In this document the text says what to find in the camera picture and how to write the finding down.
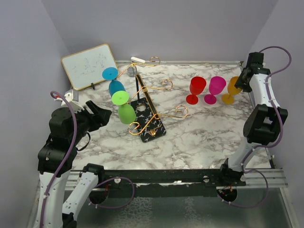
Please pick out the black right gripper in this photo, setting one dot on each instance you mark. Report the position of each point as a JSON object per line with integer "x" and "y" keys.
{"x": 239, "y": 84}

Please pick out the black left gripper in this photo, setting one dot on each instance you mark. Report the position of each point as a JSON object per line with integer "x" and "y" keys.
{"x": 99, "y": 118}

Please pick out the orange wine glass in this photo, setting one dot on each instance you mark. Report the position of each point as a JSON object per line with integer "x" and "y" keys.
{"x": 228, "y": 98}

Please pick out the green wine glass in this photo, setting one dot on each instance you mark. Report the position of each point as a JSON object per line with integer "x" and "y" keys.
{"x": 126, "y": 112}

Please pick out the magenta wine glass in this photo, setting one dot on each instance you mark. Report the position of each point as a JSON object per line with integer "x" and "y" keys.
{"x": 216, "y": 86}

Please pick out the blue wine glass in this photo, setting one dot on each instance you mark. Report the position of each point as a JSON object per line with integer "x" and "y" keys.
{"x": 111, "y": 74}

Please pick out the red wine glass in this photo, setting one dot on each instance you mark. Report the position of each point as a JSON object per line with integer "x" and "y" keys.
{"x": 197, "y": 85}

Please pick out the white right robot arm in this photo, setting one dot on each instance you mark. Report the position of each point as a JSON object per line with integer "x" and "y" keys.
{"x": 264, "y": 126}

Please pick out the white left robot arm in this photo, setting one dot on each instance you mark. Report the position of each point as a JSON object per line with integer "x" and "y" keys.
{"x": 55, "y": 161}

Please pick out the black patterned rack base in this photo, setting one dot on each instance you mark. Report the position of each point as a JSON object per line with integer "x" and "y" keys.
{"x": 150, "y": 126}

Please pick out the small framed whiteboard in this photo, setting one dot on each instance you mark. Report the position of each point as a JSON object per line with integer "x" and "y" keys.
{"x": 85, "y": 68}

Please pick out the white marker eraser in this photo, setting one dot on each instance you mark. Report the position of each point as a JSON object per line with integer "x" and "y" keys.
{"x": 137, "y": 60}

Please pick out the black front mounting bar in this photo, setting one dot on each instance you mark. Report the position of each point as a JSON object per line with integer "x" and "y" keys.
{"x": 160, "y": 183}

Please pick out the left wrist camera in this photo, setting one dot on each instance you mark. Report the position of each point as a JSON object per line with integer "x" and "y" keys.
{"x": 72, "y": 96}

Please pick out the gold wire glass rack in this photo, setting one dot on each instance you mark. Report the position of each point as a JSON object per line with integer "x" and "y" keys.
{"x": 155, "y": 61}

